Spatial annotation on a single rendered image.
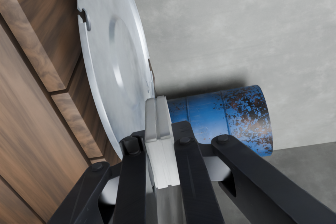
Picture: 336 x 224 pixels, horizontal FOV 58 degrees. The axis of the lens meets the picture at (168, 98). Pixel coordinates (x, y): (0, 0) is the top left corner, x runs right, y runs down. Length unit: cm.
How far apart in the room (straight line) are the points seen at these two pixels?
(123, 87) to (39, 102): 11
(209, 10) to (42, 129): 214
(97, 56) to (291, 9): 231
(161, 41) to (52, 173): 218
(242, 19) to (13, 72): 227
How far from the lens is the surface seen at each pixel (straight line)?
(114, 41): 37
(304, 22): 266
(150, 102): 21
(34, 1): 27
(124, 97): 38
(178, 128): 18
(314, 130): 365
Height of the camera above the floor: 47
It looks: 8 degrees down
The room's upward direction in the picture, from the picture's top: 80 degrees clockwise
